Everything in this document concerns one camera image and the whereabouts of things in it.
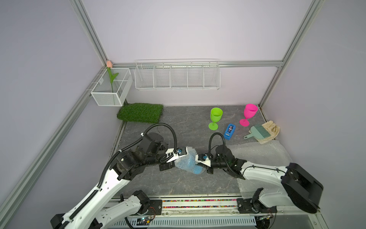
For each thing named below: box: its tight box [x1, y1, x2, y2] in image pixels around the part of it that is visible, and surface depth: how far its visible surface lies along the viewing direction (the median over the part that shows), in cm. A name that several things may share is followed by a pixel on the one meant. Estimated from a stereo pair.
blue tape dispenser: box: [223, 123, 236, 141], surface depth 103 cm
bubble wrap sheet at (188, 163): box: [174, 146, 206, 175], surface depth 71 cm
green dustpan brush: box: [243, 124, 271, 140], surface depth 104 cm
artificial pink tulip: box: [106, 60, 119, 93], surface depth 92 cm
